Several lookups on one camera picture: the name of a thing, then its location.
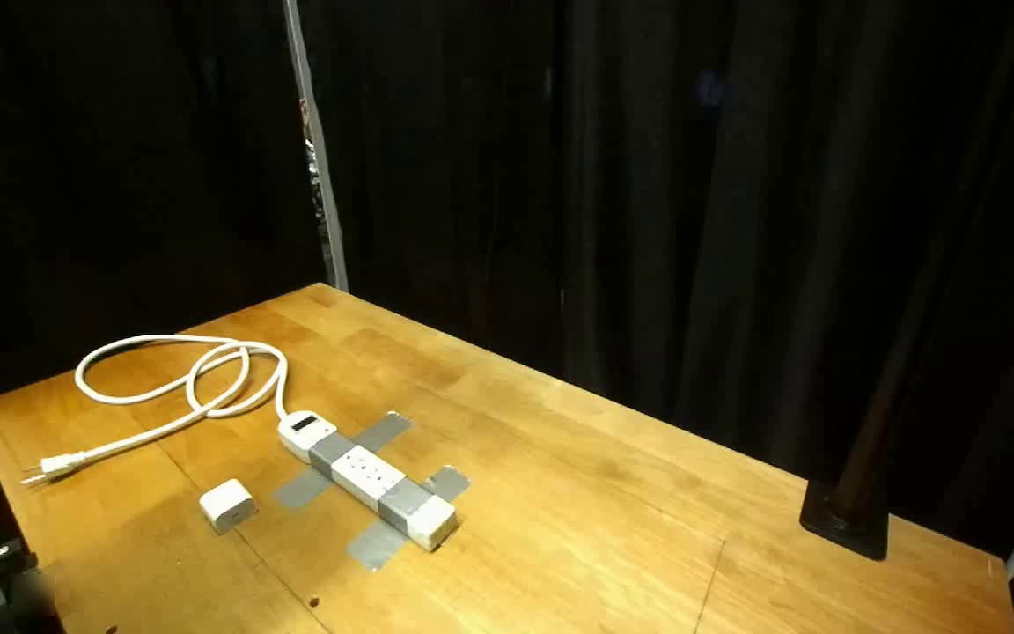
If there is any white charger head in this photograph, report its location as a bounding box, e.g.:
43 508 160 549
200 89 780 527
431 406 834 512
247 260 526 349
199 476 260 536

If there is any black curtain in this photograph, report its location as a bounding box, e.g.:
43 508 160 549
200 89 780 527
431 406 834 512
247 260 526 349
0 0 1014 557

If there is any white power strip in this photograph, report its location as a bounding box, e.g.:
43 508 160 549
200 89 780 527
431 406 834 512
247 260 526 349
276 408 465 557

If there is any silver metal pole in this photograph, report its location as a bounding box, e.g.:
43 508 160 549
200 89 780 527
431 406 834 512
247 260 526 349
280 0 352 293

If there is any black pole with base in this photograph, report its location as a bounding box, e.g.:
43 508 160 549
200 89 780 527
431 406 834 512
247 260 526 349
797 232 967 565

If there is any grey duct tape strip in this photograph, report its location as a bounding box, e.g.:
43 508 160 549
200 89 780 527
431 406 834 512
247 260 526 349
272 408 415 515
344 464 471 574

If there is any white power cord with plug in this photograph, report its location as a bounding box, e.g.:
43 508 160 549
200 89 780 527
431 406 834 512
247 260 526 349
18 332 299 489

